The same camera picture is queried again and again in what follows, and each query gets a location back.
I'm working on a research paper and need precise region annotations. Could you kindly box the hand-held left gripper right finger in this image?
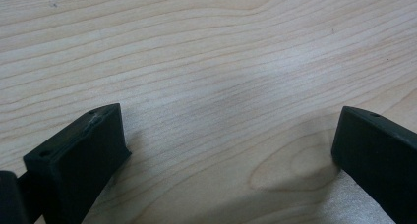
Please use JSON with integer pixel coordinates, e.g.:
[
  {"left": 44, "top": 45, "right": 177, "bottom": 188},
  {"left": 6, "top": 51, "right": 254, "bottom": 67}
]
[{"left": 330, "top": 105, "right": 417, "bottom": 224}]

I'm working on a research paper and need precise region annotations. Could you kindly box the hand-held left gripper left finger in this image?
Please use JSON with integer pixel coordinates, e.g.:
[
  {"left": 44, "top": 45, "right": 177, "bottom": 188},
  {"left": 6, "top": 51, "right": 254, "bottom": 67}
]
[{"left": 23, "top": 102, "right": 133, "bottom": 224}]

